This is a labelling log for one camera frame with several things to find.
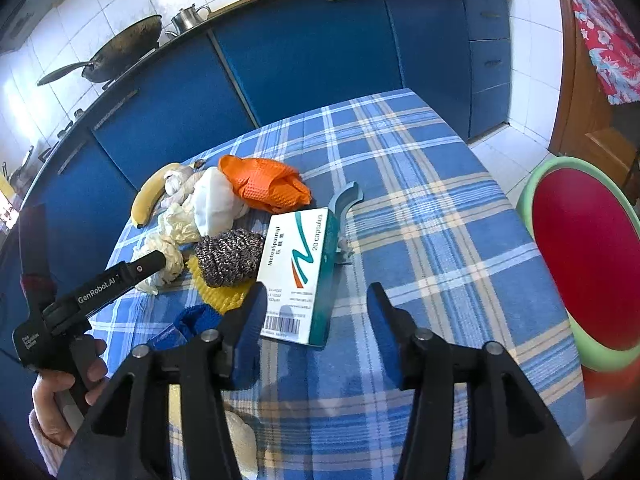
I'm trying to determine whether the red floral cloth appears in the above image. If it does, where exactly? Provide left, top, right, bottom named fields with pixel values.
left=562, top=0, right=640, bottom=106

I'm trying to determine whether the white foam wrap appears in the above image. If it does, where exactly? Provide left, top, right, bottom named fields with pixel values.
left=222, top=407, right=261, bottom=478

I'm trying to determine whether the person's left forearm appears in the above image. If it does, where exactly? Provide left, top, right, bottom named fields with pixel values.
left=27, top=410, right=68, bottom=477

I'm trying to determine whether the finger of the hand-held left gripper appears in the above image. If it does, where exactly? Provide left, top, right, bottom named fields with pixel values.
left=124, top=251, right=167, bottom=286

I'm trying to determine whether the white cloth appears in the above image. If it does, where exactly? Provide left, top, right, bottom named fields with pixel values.
left=192, top=167, right=251, bottom=237

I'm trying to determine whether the black wok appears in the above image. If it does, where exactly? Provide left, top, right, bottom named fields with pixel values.
left=36, top=14, right=165, bottom=87

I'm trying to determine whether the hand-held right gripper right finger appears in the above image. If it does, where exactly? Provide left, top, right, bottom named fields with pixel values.
left=366, top=282, right=586, bottom=480

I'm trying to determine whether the wooden door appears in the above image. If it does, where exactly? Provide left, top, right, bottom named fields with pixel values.
left=547, top=0, right=640, bottom=186

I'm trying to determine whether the blue plaid tablecloth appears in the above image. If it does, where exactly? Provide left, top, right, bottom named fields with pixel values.
left=90, top=87, right=586, bottom=480

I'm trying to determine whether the blue knitted cloth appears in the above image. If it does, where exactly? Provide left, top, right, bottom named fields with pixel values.
left=145, top=304, right=226, bottom=356

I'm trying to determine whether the garlic bulb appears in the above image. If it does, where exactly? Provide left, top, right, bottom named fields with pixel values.
left=164, top=166, right=202, bottom=197

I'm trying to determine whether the cream plastic bag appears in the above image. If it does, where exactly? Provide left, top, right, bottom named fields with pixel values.
left=134, top=203, right=203, bottom=296

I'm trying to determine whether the person's left hand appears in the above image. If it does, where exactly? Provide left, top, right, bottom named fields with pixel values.
left=32, top=339, right=110, bottom=449

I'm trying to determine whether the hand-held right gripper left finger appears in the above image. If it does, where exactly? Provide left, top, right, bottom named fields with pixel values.
left=57, top=282, right=271, bottom=480

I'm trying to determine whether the metal kettle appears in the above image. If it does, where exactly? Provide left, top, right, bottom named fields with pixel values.
left=165, top=3, right=212, bottom=37

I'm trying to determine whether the yellow waffle dishcloth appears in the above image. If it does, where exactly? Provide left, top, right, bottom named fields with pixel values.
left=186, top=255, right=256, bottom=317

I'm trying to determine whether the teal plastic part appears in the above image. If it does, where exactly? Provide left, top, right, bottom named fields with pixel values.
left=331, top=181, right=365, bottom=266

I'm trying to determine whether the red stool with green rim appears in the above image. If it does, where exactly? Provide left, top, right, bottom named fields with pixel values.
left=517, top=156, right=640, bottom=401

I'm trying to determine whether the blue kitchen cabinet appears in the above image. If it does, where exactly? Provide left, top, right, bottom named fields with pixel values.
left=0, top=0, right=516, bottom=461

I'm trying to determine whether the white and teal medicine box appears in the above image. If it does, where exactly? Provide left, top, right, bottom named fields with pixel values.
left=255, top=206, right=345, bottom=347

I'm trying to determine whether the yellow banana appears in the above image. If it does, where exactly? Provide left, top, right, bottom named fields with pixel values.
left=131, top=159, right=207, bottom=228

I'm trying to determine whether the steel wool scourer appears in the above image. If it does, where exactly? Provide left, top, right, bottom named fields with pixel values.
left=194, top=228, right=265, bottom=288

